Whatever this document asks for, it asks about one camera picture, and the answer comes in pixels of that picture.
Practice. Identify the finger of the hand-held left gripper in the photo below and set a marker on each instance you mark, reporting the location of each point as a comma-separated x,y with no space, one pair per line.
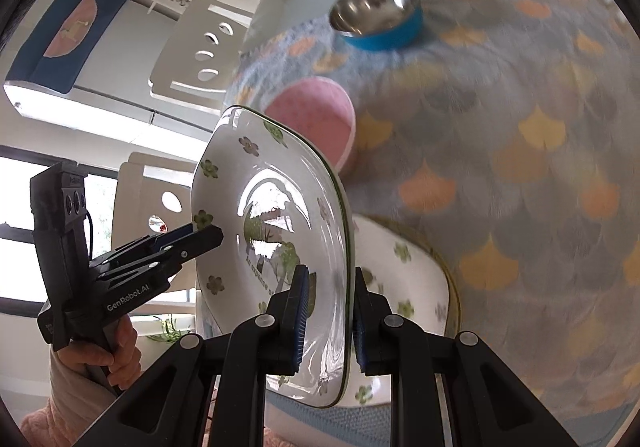
200,239
160,241

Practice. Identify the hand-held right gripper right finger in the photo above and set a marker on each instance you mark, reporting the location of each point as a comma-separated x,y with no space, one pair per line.
360,342

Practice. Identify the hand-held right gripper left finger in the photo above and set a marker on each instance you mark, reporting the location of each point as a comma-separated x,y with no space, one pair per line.
300,317

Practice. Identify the pink cartoon bowl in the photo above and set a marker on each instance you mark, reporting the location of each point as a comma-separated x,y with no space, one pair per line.
315,112

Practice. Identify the blue steel bowl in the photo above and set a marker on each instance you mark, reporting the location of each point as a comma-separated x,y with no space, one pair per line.
375,7

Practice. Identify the person's left forearm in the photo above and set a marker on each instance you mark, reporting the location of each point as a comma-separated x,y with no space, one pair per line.
70,402

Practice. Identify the person's left hand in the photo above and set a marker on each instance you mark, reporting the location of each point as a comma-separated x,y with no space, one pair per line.
122,342

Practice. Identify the white chair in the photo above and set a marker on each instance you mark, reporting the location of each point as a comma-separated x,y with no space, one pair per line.
175,77
135,187

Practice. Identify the green plant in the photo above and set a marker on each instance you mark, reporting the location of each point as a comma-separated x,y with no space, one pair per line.
170,329

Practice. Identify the scale-patterned fluffy mat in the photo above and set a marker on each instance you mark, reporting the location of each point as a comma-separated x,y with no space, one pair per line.
500,127

